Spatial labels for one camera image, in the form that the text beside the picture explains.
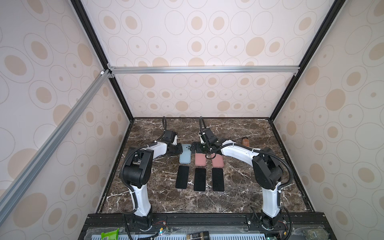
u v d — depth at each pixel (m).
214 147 0.68
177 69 1.75
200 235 0.68
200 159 0.94
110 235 0.69
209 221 0.75
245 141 1.02
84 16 0.70
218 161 0.95
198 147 0.83
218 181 0.88
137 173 0.51
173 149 0.86
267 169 0.51
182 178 0.88
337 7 0.68
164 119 1.21
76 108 0.67
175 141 0.91
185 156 0.99
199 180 0.87
